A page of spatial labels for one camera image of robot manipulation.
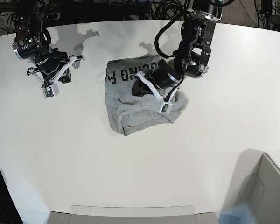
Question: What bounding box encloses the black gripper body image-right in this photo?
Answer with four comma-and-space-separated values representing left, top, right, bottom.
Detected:
144, 59, 183, 102

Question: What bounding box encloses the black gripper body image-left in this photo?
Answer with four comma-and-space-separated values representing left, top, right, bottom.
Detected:
27, 48, 85, 87

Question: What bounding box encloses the grey T-shirt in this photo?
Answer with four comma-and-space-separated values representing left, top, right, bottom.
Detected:
105, 55, 188, 136

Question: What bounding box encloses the grey box right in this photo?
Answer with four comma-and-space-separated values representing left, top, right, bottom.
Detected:
234, 154, 280, 224

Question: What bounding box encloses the grey chair backrest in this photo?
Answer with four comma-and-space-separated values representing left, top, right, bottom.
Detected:
47, 205, 218, 224

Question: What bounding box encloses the blue translucent object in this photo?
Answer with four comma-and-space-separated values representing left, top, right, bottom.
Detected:
216, 203, 257, 224

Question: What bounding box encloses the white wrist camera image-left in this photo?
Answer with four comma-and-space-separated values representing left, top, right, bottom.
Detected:
42, 84, 59, 98

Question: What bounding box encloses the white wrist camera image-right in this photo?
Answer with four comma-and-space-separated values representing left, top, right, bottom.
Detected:
155, 100, 173, 115

